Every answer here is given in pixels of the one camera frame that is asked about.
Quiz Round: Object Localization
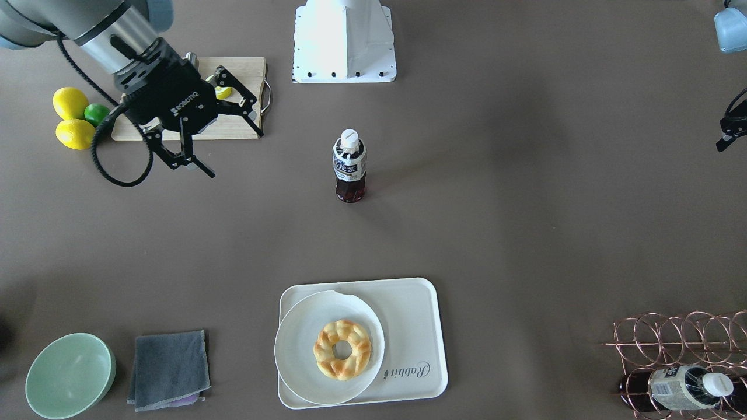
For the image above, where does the white round plate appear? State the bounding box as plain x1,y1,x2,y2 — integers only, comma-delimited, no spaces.
274,290,385,405

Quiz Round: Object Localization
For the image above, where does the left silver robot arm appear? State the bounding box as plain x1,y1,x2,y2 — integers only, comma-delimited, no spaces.
714,1,746,152

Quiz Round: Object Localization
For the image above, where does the twisted ring donut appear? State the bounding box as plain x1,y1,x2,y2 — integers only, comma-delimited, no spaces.
313,319,372,382

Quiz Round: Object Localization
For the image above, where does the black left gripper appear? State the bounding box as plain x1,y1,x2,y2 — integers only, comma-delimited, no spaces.
717,88,746,152

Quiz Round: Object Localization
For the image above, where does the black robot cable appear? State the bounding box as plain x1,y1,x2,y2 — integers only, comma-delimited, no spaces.
55,32,155,188

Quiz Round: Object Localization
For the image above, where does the mint green bowl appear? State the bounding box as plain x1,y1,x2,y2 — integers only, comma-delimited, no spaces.
26,333,116,419

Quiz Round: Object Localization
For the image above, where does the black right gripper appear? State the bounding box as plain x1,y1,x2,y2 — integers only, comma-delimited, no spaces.
114,38,264,178

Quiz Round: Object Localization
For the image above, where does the yellow lemon near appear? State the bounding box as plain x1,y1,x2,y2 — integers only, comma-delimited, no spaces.
55,119,96,151

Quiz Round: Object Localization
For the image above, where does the yellow lemon far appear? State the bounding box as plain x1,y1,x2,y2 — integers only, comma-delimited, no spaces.
53,87,90,120

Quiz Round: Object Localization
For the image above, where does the half lemon slice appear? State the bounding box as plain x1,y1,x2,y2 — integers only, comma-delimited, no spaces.
205,75,233,99

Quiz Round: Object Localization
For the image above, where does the green lime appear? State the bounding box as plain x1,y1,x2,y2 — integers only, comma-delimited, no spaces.
83,103,110,127

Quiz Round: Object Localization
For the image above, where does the grey folded cloth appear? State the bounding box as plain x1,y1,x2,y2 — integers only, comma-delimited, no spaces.
127,330,211,412

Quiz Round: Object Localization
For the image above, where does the copper wire bottle rack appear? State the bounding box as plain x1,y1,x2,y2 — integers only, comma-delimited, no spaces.
605,309,746,419

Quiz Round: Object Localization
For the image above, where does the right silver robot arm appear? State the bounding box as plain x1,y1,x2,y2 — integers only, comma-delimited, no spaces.
1,1,264,187

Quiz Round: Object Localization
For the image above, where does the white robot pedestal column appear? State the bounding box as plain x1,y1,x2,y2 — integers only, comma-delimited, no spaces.
292,1,397,83

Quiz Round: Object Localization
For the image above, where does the wooden cutting board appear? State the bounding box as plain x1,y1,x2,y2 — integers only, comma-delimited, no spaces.
111,57,269,141

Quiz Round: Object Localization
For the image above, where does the cream serving tray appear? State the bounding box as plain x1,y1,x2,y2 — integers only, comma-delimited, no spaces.
275,278,448,410

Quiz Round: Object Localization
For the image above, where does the tea bottle white cap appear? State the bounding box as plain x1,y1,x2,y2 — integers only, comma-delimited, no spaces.
333,129,368,203

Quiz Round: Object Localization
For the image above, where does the yellow lemon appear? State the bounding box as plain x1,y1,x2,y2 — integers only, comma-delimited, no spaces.
55,119,96,151
53,87,90,120

